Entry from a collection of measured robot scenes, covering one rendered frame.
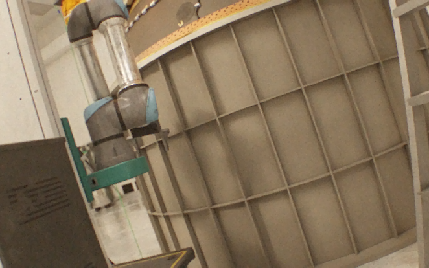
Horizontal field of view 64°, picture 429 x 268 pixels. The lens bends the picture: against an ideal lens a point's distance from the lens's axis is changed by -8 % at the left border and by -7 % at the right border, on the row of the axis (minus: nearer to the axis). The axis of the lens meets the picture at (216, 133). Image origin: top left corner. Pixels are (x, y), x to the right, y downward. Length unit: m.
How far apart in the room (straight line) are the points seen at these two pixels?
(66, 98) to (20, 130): 9.31
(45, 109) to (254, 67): 0.86
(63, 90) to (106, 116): 9.42
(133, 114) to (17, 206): 0.55
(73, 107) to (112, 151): 9.20
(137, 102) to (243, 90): 0.52
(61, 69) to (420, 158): 10.03
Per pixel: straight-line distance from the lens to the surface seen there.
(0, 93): 1.40
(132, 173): 1.24
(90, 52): 1.49
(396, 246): 1.69
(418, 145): 1.34
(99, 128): 1.29
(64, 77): 10.66
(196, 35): 1.64
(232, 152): 1.64
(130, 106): 1.28
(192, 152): 1.72
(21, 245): 0.89
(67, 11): 2.69
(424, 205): 1.36
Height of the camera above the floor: 0.69
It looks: 1 degrees up
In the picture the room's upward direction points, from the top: 19 degrees counter-clockwise
